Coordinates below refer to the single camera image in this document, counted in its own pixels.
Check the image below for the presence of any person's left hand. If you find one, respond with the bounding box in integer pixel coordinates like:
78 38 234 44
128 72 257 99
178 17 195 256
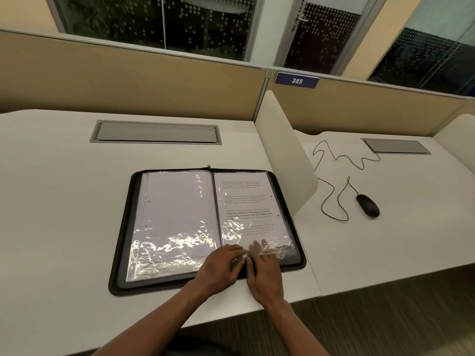
192 244 248 294

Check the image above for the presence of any person's right hand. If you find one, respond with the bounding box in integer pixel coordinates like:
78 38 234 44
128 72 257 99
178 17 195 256
246 239 287 307

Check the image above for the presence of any clear sleeve with printed sheet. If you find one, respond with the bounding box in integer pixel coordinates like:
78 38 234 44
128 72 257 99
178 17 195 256
213 171 298 263

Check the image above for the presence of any person's right forearm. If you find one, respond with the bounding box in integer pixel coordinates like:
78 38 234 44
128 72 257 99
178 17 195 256
264 298 331 356

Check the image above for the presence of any person's left forearm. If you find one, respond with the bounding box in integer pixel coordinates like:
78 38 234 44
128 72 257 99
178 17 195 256
92 282 208 356

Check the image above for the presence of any clear sleeve with blank sheet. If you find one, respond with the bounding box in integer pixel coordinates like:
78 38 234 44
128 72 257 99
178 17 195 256
126 171 223 283

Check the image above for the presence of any white curved desk divider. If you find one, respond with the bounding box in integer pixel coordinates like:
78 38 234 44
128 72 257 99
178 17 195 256
255 90 319 219
433 113 475 175

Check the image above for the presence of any black computer mouse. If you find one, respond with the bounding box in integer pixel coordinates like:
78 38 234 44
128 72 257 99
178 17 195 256
356 194 381 219

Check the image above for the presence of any black zip document folder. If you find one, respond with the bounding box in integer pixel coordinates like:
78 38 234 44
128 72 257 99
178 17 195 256
108 167 307 296

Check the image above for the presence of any blue desk number sign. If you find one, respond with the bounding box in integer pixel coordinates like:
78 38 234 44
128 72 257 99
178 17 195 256
274 71 321 89

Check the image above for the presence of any beige partition panel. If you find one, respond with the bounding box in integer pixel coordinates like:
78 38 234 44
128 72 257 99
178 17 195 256
267 67 475 138
0 28 271 122

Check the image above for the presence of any glass door with dotted film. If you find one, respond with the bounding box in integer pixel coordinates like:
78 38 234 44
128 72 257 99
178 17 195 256
272 0 380 77

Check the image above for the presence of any wide dotted glass window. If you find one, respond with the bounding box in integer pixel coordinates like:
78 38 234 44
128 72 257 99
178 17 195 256
44 0 266 64

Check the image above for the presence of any narrow dotted glass window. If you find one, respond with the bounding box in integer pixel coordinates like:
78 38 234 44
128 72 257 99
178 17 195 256
367 0 475 97

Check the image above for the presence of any black mouse cable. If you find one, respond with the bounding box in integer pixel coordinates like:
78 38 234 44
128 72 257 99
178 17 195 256
312 140 382 222

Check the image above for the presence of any long grey desk cable hatch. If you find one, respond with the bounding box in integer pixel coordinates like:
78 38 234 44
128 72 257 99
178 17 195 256
89 120 223 146

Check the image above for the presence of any short grey desk cable hatch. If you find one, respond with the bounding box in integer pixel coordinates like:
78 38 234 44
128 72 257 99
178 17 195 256
361 137 433 156

